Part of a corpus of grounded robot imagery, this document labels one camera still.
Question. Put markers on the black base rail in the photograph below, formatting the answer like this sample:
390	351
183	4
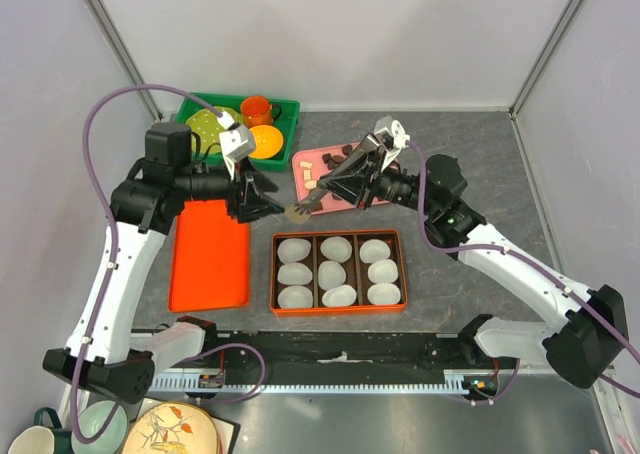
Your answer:
333	362

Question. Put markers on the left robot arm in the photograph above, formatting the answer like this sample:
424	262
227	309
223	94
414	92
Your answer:
98	356

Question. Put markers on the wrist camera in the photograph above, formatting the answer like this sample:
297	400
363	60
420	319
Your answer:
391	133
236	142

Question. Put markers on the green dotted plate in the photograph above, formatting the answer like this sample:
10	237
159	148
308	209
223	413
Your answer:
205	124

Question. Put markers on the white green mug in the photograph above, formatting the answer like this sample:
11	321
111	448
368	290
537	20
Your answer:
46	435

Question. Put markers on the pink tray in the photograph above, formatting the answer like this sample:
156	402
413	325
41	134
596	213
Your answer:
326	159

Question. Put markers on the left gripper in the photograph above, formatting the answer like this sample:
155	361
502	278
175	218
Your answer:
238	201

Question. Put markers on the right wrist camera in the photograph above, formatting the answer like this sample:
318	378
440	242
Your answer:
391	133

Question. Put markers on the orange box lid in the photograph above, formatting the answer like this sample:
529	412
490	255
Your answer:
210	267

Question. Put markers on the painted bird plate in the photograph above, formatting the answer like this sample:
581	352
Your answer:
173	428

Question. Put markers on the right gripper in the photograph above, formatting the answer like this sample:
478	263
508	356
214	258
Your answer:
351	186

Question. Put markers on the metal tongs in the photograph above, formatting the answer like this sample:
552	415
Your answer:
319	192

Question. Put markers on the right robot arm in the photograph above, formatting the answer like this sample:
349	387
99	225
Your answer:
580	330

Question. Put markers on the orange mug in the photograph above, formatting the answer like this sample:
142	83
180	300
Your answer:
258	110

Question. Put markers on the green plastic bin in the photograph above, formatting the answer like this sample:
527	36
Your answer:
287	124

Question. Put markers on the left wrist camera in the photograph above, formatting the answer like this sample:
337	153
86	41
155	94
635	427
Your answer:
236	142

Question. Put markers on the orange chocolate box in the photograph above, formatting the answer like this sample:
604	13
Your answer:
356	273

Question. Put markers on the white paper cup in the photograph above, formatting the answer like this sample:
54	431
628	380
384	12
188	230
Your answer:
295	297
292	250
294	274
383	271
384	294
374	250
330	275
337	249
340	296

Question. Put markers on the orange bowl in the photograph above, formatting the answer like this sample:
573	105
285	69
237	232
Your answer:
269	141

